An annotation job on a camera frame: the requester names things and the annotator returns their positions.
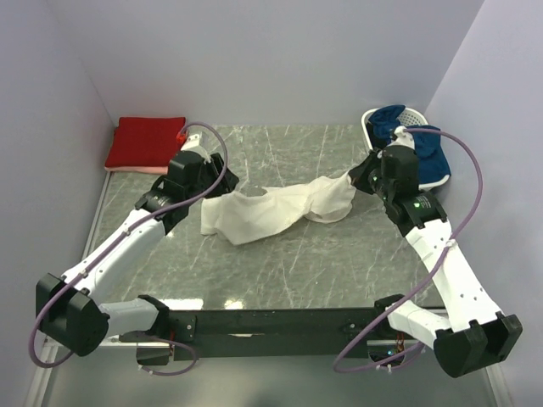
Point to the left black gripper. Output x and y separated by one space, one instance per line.
227 182

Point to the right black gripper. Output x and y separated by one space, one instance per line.
359 174

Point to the cream white t shirt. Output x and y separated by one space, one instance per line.
242 219

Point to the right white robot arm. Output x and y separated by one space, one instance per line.
475 333

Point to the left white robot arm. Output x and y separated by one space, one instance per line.
72 309

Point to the folded pink t shirt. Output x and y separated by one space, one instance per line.
149 170

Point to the crumpled blue t shirt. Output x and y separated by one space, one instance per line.
432 161

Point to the white plastic laundry basket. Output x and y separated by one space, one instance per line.
407 116

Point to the folded red t shirt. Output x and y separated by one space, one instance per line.
143 141

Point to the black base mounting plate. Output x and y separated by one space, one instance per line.
225 333

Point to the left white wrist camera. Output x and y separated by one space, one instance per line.
197 143

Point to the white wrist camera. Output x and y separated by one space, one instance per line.
197 143
400 136

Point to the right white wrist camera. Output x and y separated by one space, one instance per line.
400 136

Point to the aluminium extrusion rail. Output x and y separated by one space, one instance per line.
109 342

